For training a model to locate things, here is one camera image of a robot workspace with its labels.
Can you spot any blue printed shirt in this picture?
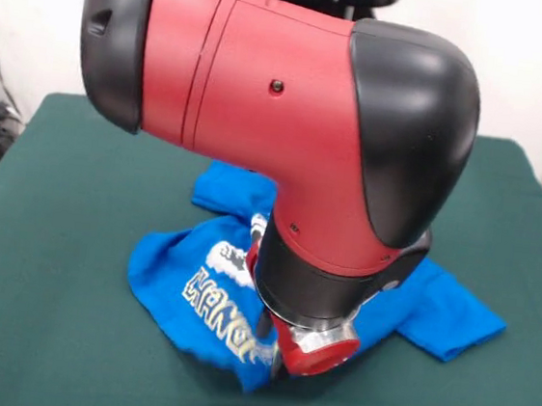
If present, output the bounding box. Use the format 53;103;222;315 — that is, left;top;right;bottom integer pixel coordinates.
115;150;523;406

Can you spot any dark green table cloth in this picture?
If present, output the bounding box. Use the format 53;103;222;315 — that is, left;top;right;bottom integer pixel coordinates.
0;83;542;406

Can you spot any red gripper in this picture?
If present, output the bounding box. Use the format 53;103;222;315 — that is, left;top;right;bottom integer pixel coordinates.
231;238;371;392

